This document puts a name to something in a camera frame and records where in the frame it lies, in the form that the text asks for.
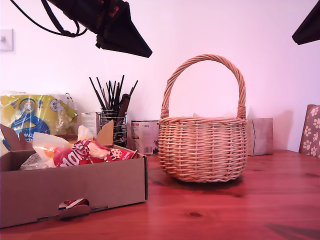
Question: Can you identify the white labelled tin can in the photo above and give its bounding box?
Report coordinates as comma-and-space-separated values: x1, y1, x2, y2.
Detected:
130, 120, 160, 157

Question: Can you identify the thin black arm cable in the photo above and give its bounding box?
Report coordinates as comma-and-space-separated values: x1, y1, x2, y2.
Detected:
9, 0, 88, 38

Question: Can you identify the yellow plastic package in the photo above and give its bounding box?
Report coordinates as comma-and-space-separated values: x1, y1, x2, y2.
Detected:
0, 90, 79, 156

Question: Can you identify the brown flat tool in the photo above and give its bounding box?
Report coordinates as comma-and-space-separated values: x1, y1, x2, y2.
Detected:
114, 93, 132, 134

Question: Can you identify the white egg bag with barcode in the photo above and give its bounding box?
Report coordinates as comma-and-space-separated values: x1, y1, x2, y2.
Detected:
19, 153, 50, 171

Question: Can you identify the brown cardboard box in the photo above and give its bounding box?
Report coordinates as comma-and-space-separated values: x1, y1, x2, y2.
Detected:
0, 119, 149, 229

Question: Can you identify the wire utensil holder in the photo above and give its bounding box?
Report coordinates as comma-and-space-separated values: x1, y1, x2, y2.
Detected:
99, 107, 129, 149

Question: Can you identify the small white carton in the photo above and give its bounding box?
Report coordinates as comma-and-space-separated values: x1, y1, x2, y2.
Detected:
80, 111, 101, 139

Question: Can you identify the woven wicker basket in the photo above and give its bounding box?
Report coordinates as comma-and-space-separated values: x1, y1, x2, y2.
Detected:
157, 53, 249, 184

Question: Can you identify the grey tissue box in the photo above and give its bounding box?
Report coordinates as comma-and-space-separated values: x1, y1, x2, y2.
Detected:
245, 117, 274, 157

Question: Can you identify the thin black stick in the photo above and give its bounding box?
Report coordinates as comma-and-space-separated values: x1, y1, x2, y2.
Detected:
116, 74, 125, 111
96, 76, 111, 111
127, 79, 139, 98
105, 80, 115, 111
89, 76, 107, 111

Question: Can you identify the red and cream egg bag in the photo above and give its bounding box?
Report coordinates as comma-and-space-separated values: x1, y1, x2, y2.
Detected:
32, 124, 138, 210

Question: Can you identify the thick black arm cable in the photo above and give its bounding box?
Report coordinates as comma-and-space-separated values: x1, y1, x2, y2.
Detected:
41, 0, 81, 37

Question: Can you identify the paw print chair back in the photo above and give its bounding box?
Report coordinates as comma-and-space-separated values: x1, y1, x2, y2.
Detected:
298, 104, 320, 159

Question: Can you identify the white wall switch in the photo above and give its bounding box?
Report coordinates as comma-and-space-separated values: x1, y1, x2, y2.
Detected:
0, 28, 15, 53

